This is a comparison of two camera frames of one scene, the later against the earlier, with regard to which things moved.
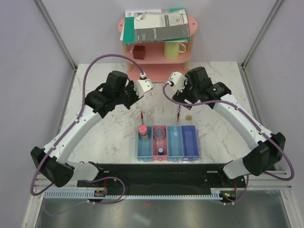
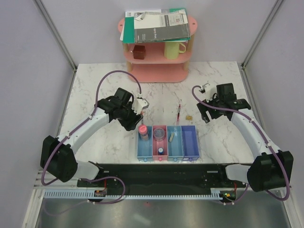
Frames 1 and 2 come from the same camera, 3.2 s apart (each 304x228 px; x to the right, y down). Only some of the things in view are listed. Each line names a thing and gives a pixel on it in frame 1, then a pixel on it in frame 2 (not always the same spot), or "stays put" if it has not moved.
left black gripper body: [127, 97] → [128, 118]
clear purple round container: [158, 134] stays put
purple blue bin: [191, 150] stays put
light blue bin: [145, 148] stays put
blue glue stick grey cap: [160, 151] stays put
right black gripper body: [190, 93] → [214, 113]
